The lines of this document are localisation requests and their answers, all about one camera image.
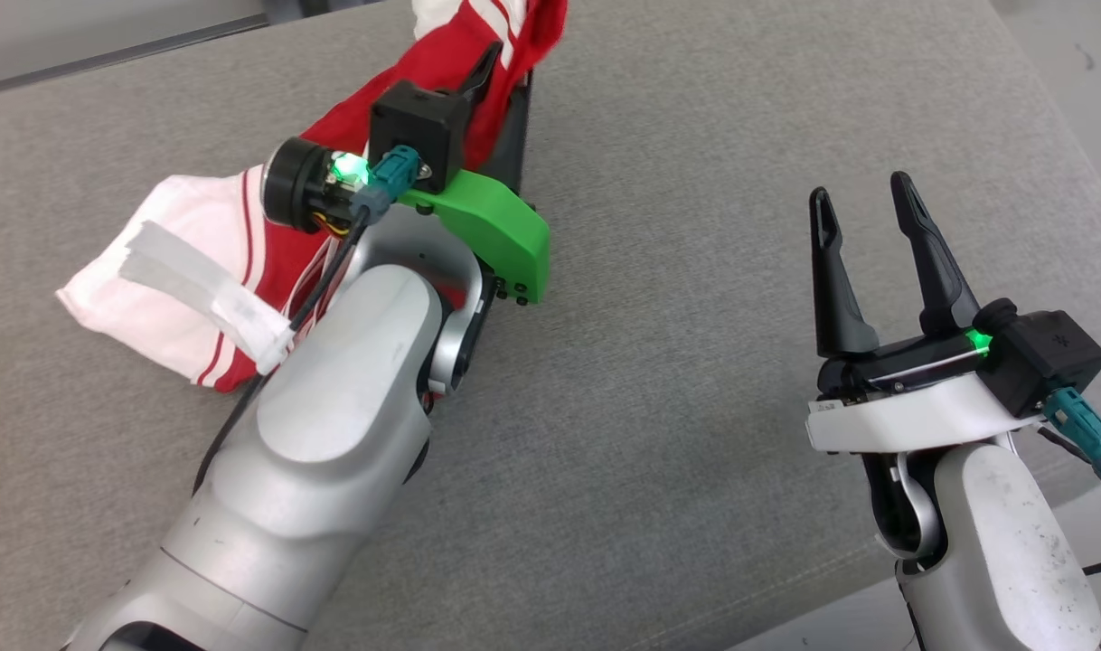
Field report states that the white tape strip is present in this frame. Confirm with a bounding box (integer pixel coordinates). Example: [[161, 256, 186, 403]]
[[119, 220, 296, 377]]

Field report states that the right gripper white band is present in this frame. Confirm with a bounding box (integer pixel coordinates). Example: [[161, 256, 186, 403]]
[[805, 172, 1047, 453]]

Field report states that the red white numbered jersey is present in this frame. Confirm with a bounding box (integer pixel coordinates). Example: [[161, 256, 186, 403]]
[[56, 0, 569, 394]]

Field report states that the grey fabric sofa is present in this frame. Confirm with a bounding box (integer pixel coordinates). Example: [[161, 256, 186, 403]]
[[0, 0, 1101, 651]]

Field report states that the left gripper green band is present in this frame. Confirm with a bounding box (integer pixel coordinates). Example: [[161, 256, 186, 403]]
[[261, 41, 551, 306]]

